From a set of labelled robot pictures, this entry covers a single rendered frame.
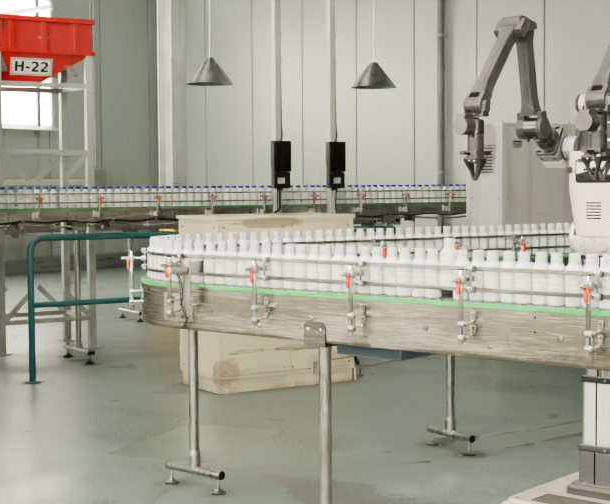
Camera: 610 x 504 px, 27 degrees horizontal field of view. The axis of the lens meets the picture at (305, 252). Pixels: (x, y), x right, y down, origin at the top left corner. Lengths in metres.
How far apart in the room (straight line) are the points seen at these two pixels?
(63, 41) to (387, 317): 6.97
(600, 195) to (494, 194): 5.83
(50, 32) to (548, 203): 4.39
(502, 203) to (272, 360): 2.68
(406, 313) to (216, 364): 4.25
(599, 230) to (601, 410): 0.65
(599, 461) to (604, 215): 0.88
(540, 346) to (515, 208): 6.43
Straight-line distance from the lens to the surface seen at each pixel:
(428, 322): 4.20
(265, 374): 8.55
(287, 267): 4.60
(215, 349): 8.39
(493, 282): 4.08
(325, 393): 4.55
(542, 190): 10.56
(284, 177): 10.57
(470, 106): 4.29
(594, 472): 4.69
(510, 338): 4.03
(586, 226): 4.57
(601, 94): 4.06
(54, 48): 10.84
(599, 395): 4.64
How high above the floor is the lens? 1.38
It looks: 3 degrees down
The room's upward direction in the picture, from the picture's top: straight up
